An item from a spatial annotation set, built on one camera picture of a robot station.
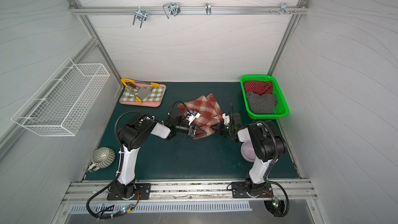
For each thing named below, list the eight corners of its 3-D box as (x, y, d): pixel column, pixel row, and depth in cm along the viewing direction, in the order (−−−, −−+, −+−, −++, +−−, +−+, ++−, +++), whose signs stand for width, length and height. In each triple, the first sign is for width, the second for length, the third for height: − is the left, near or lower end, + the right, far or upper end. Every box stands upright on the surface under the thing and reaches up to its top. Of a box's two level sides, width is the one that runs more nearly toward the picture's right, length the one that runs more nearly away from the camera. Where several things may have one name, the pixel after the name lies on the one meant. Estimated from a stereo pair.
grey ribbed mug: (91, 172, 80) (84, 169, 75) (100, 151, 87) (95, 147, 82) (110, 172, 80) (104, 169, 75) (117, 151, 87) (113, 147, 82)
